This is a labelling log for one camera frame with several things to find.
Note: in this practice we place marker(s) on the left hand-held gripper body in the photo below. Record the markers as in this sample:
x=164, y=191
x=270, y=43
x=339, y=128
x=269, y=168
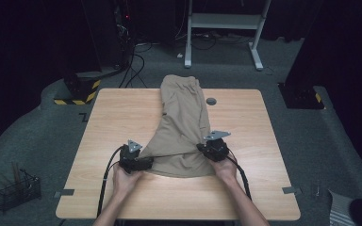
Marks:
x=130, y=157

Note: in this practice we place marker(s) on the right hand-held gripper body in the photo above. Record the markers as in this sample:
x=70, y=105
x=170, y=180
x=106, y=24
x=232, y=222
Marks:
x=217, y=147

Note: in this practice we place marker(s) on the khaki shorts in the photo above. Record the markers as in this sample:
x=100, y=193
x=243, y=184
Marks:
x=182, y=125

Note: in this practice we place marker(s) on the person's right hand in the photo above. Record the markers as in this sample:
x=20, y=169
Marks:
x=226, y=171

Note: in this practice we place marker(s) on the grey tape strip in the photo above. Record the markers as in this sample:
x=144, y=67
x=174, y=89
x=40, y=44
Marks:
x=291, y=190
x=64, y=192

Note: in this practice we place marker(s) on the black yellow striped stand base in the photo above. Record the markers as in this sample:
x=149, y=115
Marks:
x=81, y=89

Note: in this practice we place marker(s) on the small white plug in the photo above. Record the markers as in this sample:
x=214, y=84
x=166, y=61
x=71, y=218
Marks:
x=179, y=55

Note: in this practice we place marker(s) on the black stand base yellow mark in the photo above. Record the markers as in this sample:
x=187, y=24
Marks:
x=300, y=97

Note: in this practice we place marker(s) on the small metal floor fitting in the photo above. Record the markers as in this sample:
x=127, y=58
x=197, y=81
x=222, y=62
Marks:
x=317, y=190

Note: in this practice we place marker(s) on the grey striped cloth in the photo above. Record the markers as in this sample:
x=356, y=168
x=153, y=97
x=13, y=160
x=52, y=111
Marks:
x=339, y=208

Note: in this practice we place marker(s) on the white metal stand frame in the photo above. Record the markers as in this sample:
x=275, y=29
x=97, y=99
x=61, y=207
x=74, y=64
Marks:
x=224, y=21

